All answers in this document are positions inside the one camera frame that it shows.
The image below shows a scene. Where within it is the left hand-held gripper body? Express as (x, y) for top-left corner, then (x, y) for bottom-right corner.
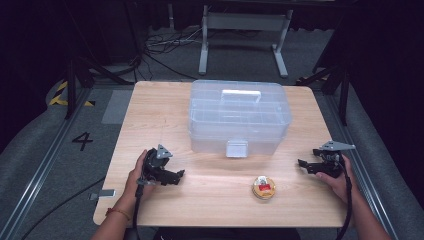
(141, 143), (175, 186)

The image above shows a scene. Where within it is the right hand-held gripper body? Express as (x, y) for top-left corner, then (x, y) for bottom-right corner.
(311, 139), (356, 180)

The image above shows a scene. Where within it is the clear plastic storage box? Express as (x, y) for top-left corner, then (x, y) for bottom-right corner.
(188, 79), (294, 159)

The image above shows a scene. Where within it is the person's right hand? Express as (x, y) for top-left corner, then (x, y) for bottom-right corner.
(314, 154), (362, 204)

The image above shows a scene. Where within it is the person's left hand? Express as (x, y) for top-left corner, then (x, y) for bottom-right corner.
(123, 149), (158, 203)

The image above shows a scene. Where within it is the person's dark clothing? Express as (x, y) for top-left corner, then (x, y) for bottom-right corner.
(153, 227), (302, 240)

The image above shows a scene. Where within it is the black tripod stand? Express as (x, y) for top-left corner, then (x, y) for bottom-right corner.
(295, 62), (352, 128)
(64, 55), (135, 121)

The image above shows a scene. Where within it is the yellow black floor tape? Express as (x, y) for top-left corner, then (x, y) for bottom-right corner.
(48, 80), (96, 108)

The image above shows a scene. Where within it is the white metal stand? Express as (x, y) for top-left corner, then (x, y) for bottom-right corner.
(198, 4), (295, 80)

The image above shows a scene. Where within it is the grey metal floor rail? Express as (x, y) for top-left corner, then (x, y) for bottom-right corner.
(323, 92), (400, 240)
(0, 87), (94, 240)

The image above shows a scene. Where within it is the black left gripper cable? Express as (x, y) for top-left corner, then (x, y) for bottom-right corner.
(131, 178), (148, 240)

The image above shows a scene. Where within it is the grey metal table bracket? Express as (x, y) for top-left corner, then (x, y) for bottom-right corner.
(88, 188), (117, 202)

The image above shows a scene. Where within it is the orange bracelet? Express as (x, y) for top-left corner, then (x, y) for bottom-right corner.
(105, 207), (132, 221)

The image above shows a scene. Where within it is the black floor cable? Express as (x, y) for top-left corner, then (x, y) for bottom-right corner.
(21, 177), (106, 240)

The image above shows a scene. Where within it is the bundle of floor cables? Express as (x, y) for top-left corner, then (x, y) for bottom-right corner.
(143, 27), (205, 57)

